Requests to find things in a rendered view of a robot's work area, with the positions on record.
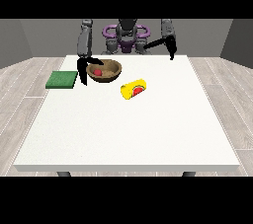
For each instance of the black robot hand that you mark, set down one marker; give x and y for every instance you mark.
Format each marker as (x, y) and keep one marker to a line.
(170, 44)
(82, 70)

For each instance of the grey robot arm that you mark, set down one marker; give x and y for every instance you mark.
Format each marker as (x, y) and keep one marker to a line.
(84, 41)
(167, 28)

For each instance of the small red ball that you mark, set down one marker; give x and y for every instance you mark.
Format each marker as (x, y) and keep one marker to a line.
(98, 72)

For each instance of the green square pad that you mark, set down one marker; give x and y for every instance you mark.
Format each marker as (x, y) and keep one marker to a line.
(61, 79)

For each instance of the brown wooden bowl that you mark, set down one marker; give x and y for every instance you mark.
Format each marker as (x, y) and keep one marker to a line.
(110, 70)

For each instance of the yellow cup with melon print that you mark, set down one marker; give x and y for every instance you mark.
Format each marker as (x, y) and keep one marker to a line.
(133, 89)

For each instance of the grey robot trunk purple rings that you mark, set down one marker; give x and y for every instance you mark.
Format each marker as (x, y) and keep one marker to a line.
(126, 41)

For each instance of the dark table leg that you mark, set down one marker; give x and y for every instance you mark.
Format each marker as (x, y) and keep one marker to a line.
(64, 174)
(188, 174)

